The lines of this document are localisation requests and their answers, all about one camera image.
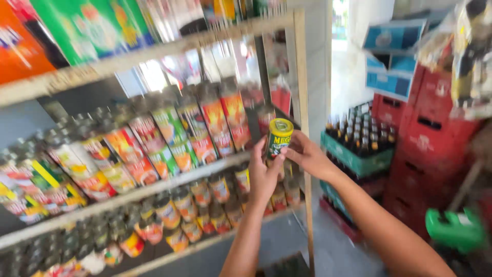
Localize person's left hand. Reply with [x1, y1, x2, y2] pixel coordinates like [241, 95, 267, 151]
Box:
[248, 136, 287, 207]

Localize person's right hand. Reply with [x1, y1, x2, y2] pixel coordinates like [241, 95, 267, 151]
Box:
[281, 130, 341, 182]

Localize green yellow tin can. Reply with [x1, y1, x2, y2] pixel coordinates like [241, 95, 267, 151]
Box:
[266, 118, 294, 161]

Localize green crate of bottles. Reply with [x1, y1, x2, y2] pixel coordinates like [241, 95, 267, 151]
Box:
[320, 102, 397, 179]

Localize low red crate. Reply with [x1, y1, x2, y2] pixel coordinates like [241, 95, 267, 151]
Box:
[319, 179, 387, 244]

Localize wooden shelf rack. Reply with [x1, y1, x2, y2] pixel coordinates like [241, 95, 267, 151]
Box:
[0, 9, 316, 277]

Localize row of orange labelled cans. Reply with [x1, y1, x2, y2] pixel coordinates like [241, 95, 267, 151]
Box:
[0, 163, 302, 277]

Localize stack of red crates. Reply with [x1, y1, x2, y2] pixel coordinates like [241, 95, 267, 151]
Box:
[371, 63, 483, 239]

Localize row of red labelled cans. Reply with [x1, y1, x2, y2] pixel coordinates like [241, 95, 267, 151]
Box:
[0, 77, 277, 225]

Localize stack of blue cartons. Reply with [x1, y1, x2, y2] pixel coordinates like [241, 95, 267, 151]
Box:
[362, 19, 427, 102]

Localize row of hanging sachets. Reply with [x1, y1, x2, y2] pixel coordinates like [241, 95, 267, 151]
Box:
[115, 0, 293, 116]

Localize green plastic object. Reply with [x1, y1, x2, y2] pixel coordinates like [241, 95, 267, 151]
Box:
[425, 208, 488, 254]

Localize hanging snack packets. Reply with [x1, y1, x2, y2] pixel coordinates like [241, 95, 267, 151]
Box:
[415, 0, 492, 120]

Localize green detergent box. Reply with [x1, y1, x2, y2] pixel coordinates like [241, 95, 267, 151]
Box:
[30, 0, 155, 67]

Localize orange detergent box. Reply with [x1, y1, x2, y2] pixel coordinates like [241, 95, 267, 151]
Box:
[0, 0, 57, 86]

